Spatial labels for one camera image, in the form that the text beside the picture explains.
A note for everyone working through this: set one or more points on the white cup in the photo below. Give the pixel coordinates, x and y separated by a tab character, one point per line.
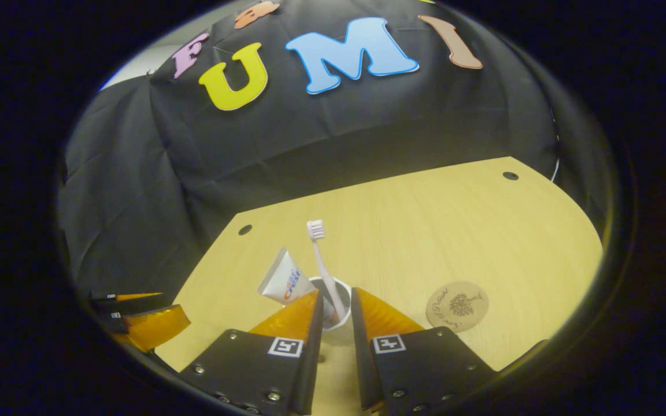
341	289

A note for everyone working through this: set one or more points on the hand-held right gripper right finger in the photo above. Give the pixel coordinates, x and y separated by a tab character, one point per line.
425	375

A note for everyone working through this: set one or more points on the light wooden desktop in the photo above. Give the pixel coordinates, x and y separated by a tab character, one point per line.
425	231

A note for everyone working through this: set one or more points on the black backdrop cloth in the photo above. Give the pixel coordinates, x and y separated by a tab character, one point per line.
136	173

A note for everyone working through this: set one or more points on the white toothbrush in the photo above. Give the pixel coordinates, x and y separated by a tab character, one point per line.
322	260

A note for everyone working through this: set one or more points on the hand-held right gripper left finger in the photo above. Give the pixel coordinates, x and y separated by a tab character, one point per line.
252	375

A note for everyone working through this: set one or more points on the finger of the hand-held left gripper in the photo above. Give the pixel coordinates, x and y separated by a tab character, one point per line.
125	303
151	326

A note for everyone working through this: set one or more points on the round cork coaster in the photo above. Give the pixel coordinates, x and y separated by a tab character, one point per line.
457	307

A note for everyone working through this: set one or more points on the white toothpaste tube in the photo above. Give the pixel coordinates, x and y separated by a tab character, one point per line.
281	280

